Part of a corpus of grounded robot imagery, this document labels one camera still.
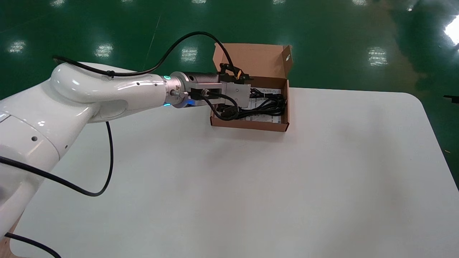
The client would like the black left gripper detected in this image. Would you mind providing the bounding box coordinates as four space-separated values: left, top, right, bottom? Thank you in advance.
185 63 253 120

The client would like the black power cable with plug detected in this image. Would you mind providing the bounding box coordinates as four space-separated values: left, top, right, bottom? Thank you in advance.
222 94 287 120

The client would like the open brown cardboard box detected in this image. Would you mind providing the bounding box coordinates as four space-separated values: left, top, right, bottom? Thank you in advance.
210 43 294 133

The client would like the white printed instruction sheet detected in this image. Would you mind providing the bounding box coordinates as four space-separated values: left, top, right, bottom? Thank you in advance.
215 87 284 124

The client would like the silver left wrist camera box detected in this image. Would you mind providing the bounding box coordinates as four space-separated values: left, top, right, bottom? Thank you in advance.
190 82 251 109

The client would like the short black left camera cable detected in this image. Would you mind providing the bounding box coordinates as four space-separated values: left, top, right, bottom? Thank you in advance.
203 90 240 120

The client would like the long black left arm cable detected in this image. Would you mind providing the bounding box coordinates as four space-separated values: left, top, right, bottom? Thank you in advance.
0 32 241 258

